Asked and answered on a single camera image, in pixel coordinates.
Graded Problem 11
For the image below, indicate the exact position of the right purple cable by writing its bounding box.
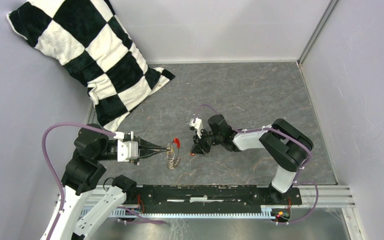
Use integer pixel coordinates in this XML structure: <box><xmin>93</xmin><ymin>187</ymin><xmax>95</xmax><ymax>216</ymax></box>
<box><xmin>195</xmin><ymin>103</ymin><xmax>319</xmax><ymax>225</ymax></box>

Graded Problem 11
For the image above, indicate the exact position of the aluminium corner profile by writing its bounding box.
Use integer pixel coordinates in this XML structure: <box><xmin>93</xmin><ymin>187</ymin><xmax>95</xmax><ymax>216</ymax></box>
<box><xmin>296</xmin><ymin>0</ymin><xmax>340</xmax><ymax>68</ymax></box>

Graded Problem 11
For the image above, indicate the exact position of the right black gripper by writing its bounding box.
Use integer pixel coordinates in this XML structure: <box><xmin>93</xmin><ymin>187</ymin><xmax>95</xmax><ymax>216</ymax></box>
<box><xmin>191</xmin><ymin>128</ymin><xmax>223</xmax><ymax>156</ymax></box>

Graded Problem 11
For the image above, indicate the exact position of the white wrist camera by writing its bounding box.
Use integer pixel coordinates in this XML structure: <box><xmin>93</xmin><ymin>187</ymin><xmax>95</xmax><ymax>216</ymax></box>
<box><xmin>114</xmin><ymin>131</ymin><xmax>139</xmax><ymax>162</ymax></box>
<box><xmin>189</xmin><ymin>118</ymin><xmax>204</xmax><ymax>139</ymax></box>

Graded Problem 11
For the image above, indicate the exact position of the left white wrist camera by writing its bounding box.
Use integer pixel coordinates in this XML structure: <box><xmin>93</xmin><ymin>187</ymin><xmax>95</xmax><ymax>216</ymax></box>
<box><xmin>114</xmin><ymin>131</ymin><xmax>139</xmax><ymax>162</ymax></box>

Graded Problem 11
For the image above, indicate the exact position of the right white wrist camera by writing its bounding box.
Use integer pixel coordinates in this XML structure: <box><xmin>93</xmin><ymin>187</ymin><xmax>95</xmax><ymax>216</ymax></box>
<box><xmin>189</xmin><ymin>118</ymin><xmax>204</xmax><ymax>139</ymax></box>

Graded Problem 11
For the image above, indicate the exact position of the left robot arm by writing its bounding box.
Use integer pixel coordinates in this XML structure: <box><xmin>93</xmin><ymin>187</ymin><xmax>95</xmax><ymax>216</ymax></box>
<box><xmin>41</xmin><ymin>122</ymin><xmax>173</xmax><ymax>240</ymax></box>

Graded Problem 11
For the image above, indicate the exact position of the white slotted cable duct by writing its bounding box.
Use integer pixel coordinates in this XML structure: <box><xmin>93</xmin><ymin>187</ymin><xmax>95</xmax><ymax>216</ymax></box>
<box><xmin>105</xmin><ymin>206</ymin><xmax>274</xmax><ymax>220</ymax></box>

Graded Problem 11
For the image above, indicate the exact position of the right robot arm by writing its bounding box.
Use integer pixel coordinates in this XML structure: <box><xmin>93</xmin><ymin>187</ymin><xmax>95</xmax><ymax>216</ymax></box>
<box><xmin>189</xmin><ymin>114</ymin><xmax>314</xmax><ymax>204</ymax></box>

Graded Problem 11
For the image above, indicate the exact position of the aluminium frame rail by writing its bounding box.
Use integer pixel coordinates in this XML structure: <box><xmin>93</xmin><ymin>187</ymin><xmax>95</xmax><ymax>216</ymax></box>
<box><xmin>44</xmin><ymin>184</ymin><xmax>365</xmax><ymax>240</ymax></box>

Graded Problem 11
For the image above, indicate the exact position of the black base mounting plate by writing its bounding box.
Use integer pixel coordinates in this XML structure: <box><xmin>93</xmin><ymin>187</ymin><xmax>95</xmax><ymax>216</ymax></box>
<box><xmin>124</xmin><ymin>185</ymin><xmax>303</xmax><ymax>214</ymax></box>

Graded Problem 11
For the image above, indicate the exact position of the black white checkered pillow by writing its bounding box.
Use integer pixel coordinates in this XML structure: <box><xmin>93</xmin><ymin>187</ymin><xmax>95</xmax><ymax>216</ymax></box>
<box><xmin>7</xmin><ymin>0</ymin><xmax>175</xmax><ymax>132</ymax></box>

